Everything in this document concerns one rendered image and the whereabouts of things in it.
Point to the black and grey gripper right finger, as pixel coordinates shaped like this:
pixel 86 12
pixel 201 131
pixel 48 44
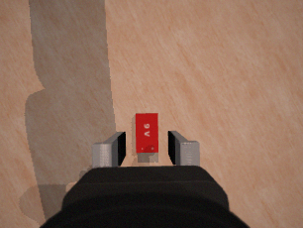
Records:
pixel 181 151

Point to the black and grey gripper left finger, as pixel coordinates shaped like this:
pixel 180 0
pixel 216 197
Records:
pixel 110 153

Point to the red 9v battery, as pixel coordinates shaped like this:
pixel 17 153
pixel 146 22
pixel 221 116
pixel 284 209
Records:
pixel 146 133

